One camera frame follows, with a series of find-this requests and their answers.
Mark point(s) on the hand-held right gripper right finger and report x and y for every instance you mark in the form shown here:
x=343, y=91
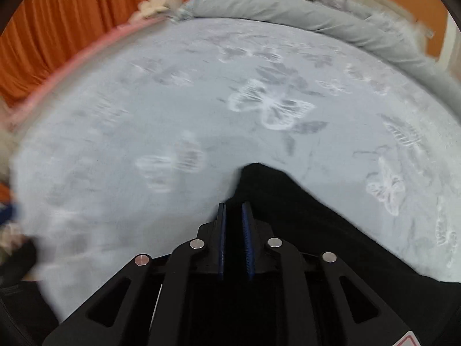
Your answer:
x=247, y=239

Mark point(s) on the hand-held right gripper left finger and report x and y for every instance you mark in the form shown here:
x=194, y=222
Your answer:
x=222, y=239

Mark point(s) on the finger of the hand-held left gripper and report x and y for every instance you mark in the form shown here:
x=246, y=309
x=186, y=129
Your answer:
x=8, y=212

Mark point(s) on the black pants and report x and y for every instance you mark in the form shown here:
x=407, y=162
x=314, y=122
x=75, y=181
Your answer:
x=306, y=230

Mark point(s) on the butterfly print bed sheet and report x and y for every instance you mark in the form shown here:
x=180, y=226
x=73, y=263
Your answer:
x=180, y=115

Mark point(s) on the pink seat cushion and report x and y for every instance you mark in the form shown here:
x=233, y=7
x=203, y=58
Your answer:
x=72, y=68

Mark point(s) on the wide orange curtain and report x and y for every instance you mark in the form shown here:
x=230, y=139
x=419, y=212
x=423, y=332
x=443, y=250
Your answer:
x=72, y=18

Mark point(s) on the grey duvet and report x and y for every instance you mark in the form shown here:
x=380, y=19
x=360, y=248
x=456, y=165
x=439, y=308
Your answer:
x=306, y=14

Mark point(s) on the white flower plush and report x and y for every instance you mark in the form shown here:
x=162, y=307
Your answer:
x=153, y=6

